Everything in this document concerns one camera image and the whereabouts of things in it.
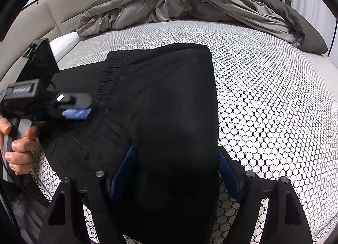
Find black pants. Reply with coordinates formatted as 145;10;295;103
38;44;219;243

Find person's left hand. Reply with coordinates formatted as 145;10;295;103
2;126;38;174

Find white pillow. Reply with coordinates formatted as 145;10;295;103
49;32;81;63

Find beige upholstered headboard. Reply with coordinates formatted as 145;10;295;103
1;0;97;78

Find grey duvet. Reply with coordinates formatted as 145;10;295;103
76;0;328;55

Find white curtain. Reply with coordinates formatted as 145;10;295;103
290;0;338;49

